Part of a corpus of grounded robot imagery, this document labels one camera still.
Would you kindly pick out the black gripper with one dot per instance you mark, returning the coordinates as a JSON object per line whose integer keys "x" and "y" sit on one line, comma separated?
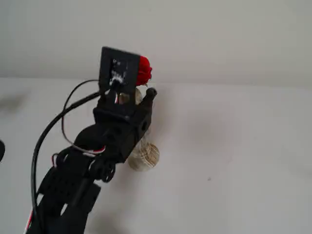
{"x": 139, "y": 126}

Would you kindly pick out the red artificial rose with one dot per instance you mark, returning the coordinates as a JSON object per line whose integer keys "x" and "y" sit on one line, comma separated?
{"x": 143, "y": 69}

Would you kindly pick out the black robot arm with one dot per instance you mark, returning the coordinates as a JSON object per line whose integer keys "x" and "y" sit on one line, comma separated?
{"x": 61, "y": 190}

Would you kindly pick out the onyx marble vase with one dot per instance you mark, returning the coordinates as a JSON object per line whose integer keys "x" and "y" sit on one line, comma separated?
{"x": 145, "y": 157}

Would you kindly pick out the black rounded object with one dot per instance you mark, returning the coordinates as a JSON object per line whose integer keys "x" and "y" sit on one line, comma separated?
{"x": 2, "y": 151}

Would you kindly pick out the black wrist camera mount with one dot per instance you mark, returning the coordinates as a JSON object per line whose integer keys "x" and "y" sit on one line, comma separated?
{"x": 107, "y": 63}

